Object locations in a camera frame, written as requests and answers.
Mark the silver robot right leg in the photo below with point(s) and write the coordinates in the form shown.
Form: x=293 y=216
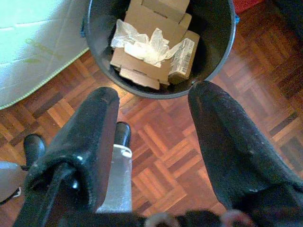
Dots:
x=120 y=179

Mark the cardboard box with white label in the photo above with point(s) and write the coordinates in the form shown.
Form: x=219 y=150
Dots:
x=182 y=56

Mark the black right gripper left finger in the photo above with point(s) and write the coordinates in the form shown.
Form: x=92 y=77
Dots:
x=78 y=146

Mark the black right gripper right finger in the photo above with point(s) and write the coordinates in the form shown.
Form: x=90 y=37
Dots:
x=232 y=146

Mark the flat cardboard piece with flaps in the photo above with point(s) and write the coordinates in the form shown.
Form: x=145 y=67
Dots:
x=132 y=63

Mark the large flattened cardboard box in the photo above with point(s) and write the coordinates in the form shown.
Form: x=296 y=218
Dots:
x=154 y=21

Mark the white quilted mattress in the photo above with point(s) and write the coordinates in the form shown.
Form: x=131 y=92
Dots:
x=35 y=35

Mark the black round trash bin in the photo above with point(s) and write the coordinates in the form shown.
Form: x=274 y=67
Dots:
x=213 y=35

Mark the white crumpled plastic wrap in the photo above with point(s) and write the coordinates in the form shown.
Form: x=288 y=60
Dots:
x=151 y=47

